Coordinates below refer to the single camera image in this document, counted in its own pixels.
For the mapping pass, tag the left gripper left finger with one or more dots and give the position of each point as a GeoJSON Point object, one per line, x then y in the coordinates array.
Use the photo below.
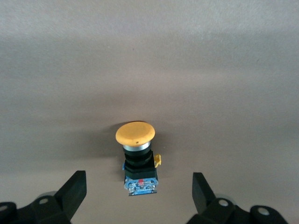
{"type": "Point", "coordinates": [67, 198]}

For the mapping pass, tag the brown table mat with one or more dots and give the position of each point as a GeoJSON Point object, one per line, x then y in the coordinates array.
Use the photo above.
{"type": "Point", "coordinates": [149, 70]}

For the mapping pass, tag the yellow mushroom push button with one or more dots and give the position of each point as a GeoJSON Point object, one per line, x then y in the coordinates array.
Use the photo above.
{"type": "Point", "coordinates": [135, 134]}

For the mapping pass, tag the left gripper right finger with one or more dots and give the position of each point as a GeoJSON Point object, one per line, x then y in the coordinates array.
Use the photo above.
{"type": "Point", "coordinates": [203, 198]}

